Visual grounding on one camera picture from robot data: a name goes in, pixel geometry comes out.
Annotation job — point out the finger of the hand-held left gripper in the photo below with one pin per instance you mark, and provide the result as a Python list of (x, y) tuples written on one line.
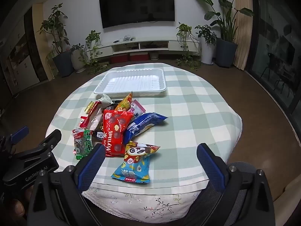
[(50, 141), (20, 133)]

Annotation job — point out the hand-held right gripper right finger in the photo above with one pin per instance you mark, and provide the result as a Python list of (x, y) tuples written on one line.
[(209, 167)]

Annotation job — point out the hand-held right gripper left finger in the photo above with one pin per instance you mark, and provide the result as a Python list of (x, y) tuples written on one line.
[(90, 167)]

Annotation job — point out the green snack packet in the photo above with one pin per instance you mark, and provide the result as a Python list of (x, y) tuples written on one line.
[(82, 143)]

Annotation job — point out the red strawberry candy packet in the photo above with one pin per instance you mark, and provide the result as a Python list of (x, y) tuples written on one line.
[(82, 120)]

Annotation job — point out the large red snack bag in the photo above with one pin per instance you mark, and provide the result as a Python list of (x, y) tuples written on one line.
[(115, 131)]

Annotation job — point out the panda print snack bag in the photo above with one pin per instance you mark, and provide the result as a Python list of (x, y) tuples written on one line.
[(135, 167)]

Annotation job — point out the white and red snack packet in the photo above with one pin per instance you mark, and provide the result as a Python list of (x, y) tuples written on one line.
[(93, 119)]

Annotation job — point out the blue snack bag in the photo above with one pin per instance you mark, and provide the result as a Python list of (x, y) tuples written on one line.
[(143, 124)]

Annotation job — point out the white clear snack packet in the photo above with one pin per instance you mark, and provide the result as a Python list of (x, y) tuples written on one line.
[(104, 98)]

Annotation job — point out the white plastic tray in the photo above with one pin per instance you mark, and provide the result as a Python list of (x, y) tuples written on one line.
[(131, 81)]

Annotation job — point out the person's left hand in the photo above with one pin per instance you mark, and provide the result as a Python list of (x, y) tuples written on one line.
[(16, 209)]

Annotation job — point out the black and silver snack packet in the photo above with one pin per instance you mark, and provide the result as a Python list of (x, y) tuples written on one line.
[(98, 135)]

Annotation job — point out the gold snack packet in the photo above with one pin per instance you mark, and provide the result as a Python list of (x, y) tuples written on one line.
[(89, 106)]

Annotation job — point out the green checked tablecloth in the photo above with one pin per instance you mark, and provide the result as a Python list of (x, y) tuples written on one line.
[(188, 113)]

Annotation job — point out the white floral cloth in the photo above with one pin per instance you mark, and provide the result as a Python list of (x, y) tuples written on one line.
[(141, 202)]

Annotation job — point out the orange yellow snack packet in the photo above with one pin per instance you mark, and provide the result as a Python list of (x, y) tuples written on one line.
[(124, 102)]

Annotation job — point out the pink snack packet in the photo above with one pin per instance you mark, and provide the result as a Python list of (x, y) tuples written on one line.
[(136, 107)]

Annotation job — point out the tall plant in dark pot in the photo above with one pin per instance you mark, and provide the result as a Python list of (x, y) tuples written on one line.
[(63, 63)]

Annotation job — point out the plant in white pot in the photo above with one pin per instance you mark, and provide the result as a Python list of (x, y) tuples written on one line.
[(77, 61)]

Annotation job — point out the trailing vine plant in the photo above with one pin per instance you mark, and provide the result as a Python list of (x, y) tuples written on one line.
[(93, 40), (183, 31)]

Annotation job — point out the small tree in white pot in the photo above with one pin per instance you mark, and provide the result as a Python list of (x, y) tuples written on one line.
[(207, 53)]

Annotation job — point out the large leafy plant in dark pot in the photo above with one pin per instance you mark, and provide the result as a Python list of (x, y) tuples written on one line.
[(226, 54)]

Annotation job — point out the small white pot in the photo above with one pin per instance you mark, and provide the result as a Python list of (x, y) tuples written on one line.
[(154, 55)]

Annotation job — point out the white television cabinet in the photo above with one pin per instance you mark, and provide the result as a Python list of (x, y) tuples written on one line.
[(155, 46)]

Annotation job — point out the glass sliding door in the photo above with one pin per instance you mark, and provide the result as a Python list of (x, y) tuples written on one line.
[(275, 51)]

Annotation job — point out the beige curtain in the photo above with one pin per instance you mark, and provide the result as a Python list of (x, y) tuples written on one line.
[(242, 28)]

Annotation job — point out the wall television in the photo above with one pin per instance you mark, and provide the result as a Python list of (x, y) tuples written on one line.
[(136, 4)]

